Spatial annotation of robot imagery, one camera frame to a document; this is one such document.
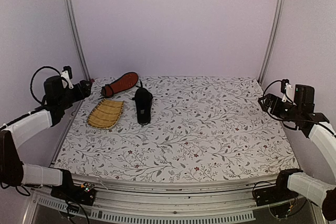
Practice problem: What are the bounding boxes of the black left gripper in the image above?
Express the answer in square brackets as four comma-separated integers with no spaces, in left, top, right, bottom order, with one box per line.
[58,79,93,109]

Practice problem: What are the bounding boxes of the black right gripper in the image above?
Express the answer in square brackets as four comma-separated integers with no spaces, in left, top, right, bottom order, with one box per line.
[258,93,302,123]

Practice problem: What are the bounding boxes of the black shoelace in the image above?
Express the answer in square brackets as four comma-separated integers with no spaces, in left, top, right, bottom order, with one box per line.
[130,80,143,101]

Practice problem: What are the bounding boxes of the black shoe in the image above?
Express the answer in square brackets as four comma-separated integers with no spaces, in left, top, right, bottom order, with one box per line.
[134,88,153,125]

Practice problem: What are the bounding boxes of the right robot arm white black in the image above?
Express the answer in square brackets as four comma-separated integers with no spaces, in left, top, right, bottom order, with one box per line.
[253,79,335,221]

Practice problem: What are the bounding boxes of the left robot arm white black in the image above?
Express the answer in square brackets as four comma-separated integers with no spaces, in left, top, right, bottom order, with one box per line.
[1,66,92,200]

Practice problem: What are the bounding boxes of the woven bamboo tray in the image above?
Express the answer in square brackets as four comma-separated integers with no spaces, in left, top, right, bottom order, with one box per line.
[87,99,124,130]

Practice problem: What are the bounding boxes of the red-soled shoe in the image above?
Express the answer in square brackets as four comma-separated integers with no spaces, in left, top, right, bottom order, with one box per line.
[101,72,139,98]

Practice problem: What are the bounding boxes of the floral tablecloth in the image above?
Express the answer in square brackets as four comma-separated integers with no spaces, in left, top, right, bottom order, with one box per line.
[55,77,299,183]

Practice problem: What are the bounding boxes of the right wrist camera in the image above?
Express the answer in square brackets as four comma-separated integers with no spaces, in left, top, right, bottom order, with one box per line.
[280,79,295,104]

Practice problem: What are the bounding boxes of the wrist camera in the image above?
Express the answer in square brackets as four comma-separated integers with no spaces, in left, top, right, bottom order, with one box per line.
[61,66,73,89]
[280,79,295,104]

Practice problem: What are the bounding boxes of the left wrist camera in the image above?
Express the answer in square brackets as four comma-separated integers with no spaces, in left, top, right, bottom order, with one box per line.
[61,66,73,89]

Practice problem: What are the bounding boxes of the left aluminium frame post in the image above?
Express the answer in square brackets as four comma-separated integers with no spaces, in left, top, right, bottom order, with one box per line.
[64,0,91,81]

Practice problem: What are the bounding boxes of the aluminium frame post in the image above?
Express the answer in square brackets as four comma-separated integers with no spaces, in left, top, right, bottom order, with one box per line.
[258,0,285,85]
[64,0,91,81]

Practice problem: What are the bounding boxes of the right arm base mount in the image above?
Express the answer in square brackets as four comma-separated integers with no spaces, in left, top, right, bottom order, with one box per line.
[252,183,299,206]

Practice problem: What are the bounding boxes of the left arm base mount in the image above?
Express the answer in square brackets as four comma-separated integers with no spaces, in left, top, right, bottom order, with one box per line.
[50,184,97,206]

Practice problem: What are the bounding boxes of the front aluminium rail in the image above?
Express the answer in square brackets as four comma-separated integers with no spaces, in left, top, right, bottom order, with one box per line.
[22,176,329,224]

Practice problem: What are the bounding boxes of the right aluminium frame post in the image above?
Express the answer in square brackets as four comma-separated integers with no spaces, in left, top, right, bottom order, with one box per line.
[258,0,285,85]

